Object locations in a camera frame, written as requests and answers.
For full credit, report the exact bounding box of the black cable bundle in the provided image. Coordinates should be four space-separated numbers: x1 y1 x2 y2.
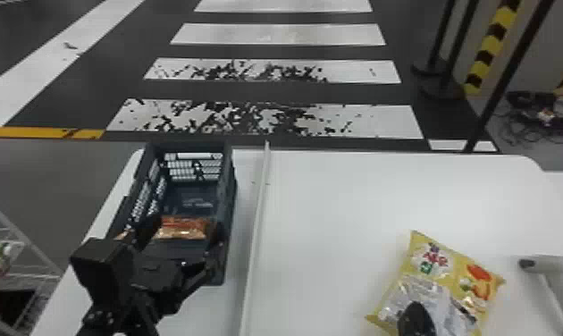
496 90 563 147

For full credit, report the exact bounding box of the white wire rack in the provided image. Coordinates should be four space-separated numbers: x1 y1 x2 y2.
0 193 64 336

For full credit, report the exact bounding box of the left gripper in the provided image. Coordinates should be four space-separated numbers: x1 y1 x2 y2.
130 213 230 316

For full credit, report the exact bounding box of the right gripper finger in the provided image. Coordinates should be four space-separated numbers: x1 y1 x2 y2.
396 300 439 336

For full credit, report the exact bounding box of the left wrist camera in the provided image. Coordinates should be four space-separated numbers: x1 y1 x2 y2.
69 236 136 304

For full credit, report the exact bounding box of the orange snack packet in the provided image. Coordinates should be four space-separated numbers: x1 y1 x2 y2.
152 214 214 242

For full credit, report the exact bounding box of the black post on round foot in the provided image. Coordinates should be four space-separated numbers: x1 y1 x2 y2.
411 0 458 77
420 0 481 101

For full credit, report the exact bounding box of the hand scanner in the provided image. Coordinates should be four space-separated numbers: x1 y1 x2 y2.
517 254 563 336

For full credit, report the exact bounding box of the yellow snack packet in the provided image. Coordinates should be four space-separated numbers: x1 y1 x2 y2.
365 230 507 336

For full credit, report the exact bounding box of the blue basket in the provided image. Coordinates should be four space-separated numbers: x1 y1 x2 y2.
105 140 239 287

